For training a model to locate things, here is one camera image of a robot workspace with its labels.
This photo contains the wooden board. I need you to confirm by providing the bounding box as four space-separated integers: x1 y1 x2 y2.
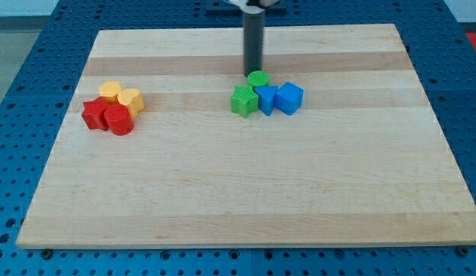
16 24 476 249

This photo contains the red star block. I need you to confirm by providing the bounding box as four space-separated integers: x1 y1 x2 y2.
81 97 110 131

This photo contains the blue triangle block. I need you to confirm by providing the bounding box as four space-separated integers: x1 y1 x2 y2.
254 86 278 117

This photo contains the green star block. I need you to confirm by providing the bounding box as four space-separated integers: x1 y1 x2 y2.
230 85 258 118

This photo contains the blue cube block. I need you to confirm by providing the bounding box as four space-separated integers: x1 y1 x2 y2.
275 82 304 116

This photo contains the red cylinder block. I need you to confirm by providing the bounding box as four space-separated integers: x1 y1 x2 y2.
103 103 134 136

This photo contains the yellow heart block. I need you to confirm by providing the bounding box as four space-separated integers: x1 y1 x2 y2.
117 88 145 118

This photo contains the green cylinder block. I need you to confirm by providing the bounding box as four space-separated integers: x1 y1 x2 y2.
247 71 270 89

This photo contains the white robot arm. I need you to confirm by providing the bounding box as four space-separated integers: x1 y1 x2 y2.
224 0 279 9

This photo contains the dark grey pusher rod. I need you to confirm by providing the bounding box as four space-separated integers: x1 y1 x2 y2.
241 5 265 77

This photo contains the yellow hexagon block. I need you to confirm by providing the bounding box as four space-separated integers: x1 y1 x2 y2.
98 80 122 104

